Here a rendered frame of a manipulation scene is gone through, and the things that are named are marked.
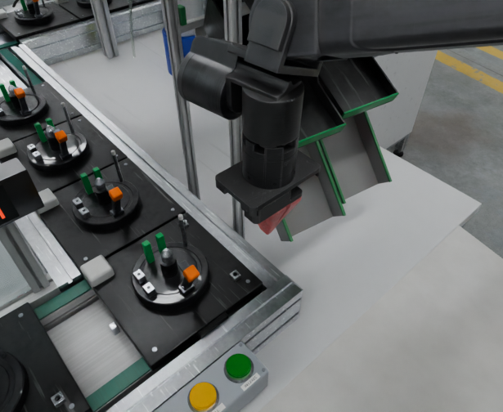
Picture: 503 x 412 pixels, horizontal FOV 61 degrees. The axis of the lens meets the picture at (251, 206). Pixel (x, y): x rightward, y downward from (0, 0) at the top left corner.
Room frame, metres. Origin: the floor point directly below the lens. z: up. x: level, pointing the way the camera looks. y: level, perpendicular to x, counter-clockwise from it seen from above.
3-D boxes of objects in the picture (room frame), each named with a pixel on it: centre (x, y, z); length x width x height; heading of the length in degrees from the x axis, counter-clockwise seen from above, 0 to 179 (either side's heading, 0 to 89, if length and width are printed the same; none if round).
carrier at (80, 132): (0.83, 0.47, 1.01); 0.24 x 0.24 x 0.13; 41
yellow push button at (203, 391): (0.25, 0.07, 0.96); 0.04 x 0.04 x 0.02
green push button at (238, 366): (0.29, 0.02, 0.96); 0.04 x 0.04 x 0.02
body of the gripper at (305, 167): (0.35, -0.02, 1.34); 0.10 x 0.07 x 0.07; 131
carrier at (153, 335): (0.46, 0.15, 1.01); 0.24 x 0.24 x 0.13; 41
